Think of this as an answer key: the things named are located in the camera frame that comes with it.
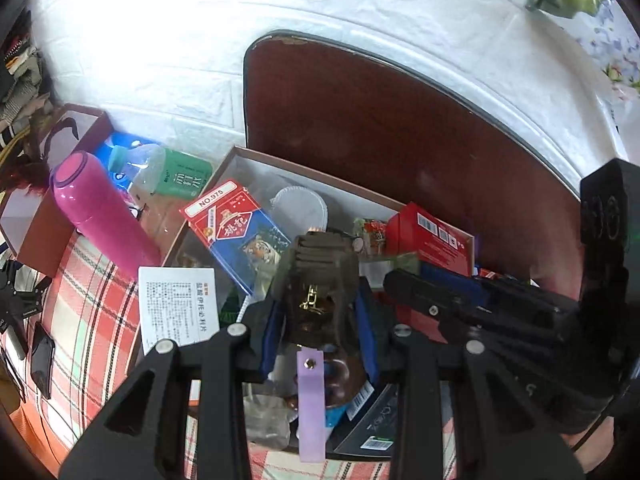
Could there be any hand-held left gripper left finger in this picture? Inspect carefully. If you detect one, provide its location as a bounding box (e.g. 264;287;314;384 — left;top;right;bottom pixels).
59;282;286;480

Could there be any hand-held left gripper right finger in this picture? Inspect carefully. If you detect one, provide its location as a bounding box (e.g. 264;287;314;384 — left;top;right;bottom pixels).
356;277;586;480

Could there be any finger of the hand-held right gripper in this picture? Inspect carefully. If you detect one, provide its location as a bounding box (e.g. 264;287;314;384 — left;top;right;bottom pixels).
382;262;581;322
435;310;581;361

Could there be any brown cardboard box container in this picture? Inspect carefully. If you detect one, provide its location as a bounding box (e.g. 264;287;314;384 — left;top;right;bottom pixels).
130;146;477;461

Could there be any person's right forearm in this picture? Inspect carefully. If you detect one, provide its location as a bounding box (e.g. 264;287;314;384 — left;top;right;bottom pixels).
575;412;618;476

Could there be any clear plastic container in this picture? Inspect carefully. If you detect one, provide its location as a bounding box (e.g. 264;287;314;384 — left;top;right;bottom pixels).
271;186;329;235

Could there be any clear crumpled plastic bag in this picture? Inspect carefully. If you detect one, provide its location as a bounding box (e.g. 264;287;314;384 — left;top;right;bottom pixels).
242;395;291;451

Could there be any black box with barcode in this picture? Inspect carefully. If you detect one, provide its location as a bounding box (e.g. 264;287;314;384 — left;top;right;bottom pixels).
332;385;401;461

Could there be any red snack packet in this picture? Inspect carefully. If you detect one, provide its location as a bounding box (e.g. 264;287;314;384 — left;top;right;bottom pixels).
352;217;390;257

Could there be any white printed medicine box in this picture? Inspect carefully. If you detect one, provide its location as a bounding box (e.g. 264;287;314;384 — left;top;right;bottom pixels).
138;266;221;356

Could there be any red blue card box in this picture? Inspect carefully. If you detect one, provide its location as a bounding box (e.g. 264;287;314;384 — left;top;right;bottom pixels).
180;182;292;296

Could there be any dark red wooden board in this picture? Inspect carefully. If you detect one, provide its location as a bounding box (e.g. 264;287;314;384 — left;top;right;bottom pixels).
243;30;593;291

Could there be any red plaid tablecloth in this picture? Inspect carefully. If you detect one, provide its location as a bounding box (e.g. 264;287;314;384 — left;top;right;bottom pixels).
0;230;461;480

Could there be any clear bottle green label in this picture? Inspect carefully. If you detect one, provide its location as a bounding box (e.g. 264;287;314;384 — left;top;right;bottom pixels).
107;144;213;201

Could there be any floral cloth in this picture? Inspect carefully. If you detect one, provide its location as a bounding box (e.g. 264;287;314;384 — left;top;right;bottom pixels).
575;0;640;111

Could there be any pink thermos bottle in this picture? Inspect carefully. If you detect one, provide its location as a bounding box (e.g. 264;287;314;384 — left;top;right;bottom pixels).
51;151;162;281

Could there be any black phone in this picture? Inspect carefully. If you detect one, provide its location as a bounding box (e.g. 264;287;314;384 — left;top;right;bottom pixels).
30;321;57;401

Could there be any orange cloth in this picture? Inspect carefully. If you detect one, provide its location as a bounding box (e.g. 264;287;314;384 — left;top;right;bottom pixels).
10;395;76;466

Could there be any black hand-held device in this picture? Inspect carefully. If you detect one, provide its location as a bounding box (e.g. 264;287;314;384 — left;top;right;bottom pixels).
0;260;51;333

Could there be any brown paper gift bag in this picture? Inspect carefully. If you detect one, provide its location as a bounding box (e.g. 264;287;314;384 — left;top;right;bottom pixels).
0;104;115;278

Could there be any dark red fluffy item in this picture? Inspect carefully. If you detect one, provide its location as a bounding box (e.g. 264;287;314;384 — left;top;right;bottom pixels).
0;157;51;193

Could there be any pile of clothes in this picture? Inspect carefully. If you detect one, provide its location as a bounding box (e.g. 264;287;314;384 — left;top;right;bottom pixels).
0;10;56;161

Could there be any lilac strap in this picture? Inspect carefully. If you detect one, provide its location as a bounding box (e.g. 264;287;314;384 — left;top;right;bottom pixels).
296;349;327;463

